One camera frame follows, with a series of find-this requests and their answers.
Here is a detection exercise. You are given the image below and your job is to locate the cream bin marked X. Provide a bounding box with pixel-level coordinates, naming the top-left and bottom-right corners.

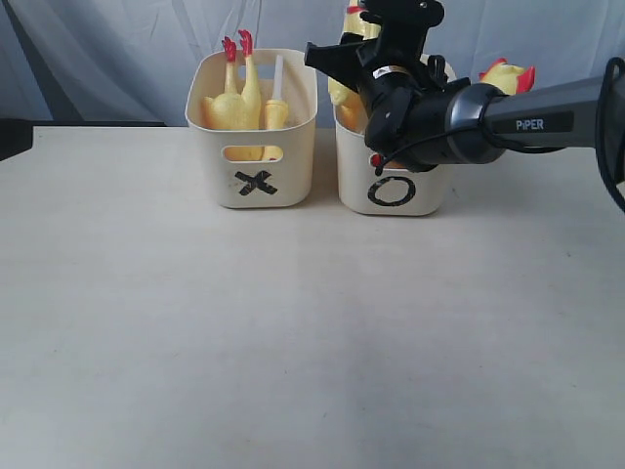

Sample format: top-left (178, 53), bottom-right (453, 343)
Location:
top-left (186, 43), bottom-right (317, 209)

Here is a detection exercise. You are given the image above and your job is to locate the cream bin marked O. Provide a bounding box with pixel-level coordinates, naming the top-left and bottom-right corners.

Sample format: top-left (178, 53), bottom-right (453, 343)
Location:
top-left (329, 53), bottom-right (464, 217)

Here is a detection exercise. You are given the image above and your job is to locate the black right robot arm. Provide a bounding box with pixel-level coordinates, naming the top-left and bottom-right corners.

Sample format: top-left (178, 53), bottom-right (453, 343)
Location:
top-left (305, 19), bottom-right (624, 192)

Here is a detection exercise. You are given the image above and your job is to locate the whole yellow rubber chicken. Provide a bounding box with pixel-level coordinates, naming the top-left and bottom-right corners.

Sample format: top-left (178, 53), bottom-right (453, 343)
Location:
top-left (479, 58), bottom-right (536, 96)

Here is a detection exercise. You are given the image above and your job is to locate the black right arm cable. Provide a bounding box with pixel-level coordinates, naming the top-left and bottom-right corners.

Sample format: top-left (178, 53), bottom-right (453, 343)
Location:
top-left (373, 56), bottom-right (625, 214)

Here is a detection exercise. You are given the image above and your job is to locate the headless yellow rubber chicken body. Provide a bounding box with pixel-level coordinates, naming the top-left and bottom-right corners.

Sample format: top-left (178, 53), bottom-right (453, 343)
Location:
top-left (201, 29), bottom-right (262, 131)

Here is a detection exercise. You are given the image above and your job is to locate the severed chicken head with tube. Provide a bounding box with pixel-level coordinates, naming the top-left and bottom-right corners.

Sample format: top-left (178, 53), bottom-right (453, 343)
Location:
top-left (263, 55), bottom-right (289, 161)

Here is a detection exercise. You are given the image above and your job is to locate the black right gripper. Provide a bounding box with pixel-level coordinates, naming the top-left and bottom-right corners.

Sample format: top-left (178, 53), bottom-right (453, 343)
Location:
top-left (305, 19), bottom-right (448, 98)

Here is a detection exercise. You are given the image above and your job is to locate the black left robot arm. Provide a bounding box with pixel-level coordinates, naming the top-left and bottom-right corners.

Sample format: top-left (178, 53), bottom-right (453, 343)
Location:
top-left (0, 118), bottom-right (33, 161)

